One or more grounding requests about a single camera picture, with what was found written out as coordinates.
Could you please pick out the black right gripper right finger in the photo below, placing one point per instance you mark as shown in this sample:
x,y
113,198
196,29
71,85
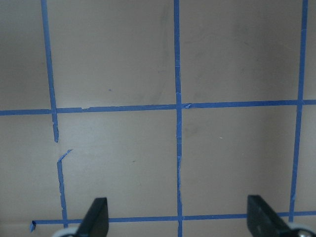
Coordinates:
x,y
263,221

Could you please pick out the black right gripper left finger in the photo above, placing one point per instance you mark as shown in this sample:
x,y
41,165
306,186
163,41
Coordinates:
x,y
96,220

